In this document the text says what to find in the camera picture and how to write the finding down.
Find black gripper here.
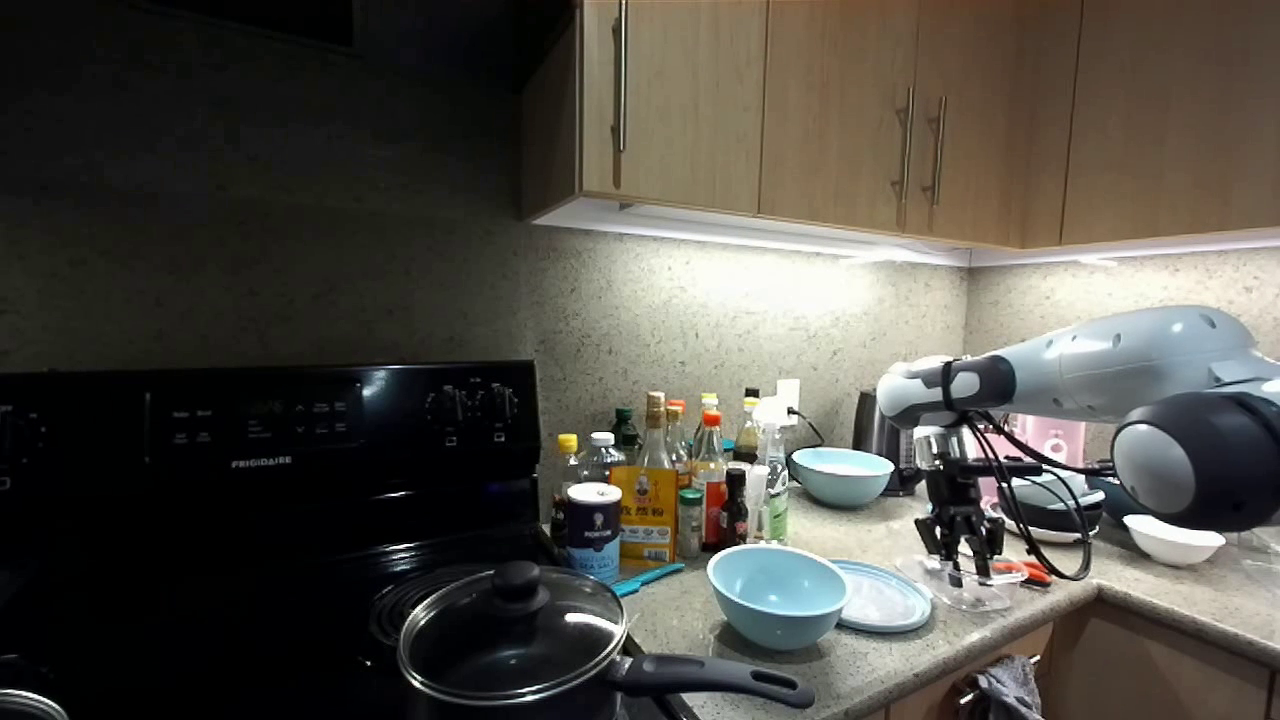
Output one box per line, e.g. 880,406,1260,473
914,466,1007,588

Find round white plate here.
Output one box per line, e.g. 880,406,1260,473
827,558,940,641

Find clear plastic sheet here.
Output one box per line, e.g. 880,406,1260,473
930,566,1025,616

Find small orange tool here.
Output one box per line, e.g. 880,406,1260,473
1003,558,1056,592

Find stack of black plates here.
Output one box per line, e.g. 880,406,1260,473
996,468,1113,540

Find large light blue bowl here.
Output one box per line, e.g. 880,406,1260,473
787,443,900,518

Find pink box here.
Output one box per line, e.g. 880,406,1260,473
976,410,1094,483

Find grey hanging towel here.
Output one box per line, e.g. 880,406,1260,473
968,654,1050,720

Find silver electric kettle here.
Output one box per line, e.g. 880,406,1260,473
850,383,940,495

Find small light blue bowl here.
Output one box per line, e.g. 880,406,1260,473
704,540,855,657

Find green label spray bottle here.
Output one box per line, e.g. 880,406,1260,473
750,392,797,549

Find small white bowl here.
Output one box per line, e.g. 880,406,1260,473
1122,513,1227,572

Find small dark bottle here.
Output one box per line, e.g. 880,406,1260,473
720,466,751,549

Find wooden lower cabinets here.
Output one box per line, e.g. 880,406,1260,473
868,598,1280,720

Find wooden cabinets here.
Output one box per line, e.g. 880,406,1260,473
518,0,1280,266
868,598,1280,720

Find red hot sauce bottle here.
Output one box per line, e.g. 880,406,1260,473
697,410,738,558

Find green lidded spice jar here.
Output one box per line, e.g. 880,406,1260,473
673,483,709,566

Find orange capped bottle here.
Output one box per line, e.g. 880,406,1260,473
661,392,700,473

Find yellow label oil bottle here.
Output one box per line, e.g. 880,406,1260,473
610,388,684,580

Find dark blue salt canister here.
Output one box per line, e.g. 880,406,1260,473
560,479,627,585

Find clear bottle white cap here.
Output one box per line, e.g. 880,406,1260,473
579,430,627,494

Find under cabinet light strip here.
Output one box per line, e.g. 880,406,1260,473
529,197,1280,271

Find bottle with yellow cap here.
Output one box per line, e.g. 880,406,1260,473
547,430,587,520

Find wooden upper cabinets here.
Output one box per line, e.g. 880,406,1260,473
518,0,1280,266

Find black saucepan glass lid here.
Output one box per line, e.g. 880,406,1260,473
391,558,822,720

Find black electric stove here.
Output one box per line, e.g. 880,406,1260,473
0,356,704,720

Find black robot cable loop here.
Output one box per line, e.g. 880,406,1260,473
963,410,1100,585

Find black plug cord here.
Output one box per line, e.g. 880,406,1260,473
787,406,833,451

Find teal handled utensil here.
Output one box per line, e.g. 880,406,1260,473
603,558,691,605

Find metal cabinet bar handle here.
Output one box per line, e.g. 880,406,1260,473
890,98,918,205
920,98,954,212
610,0,633,161

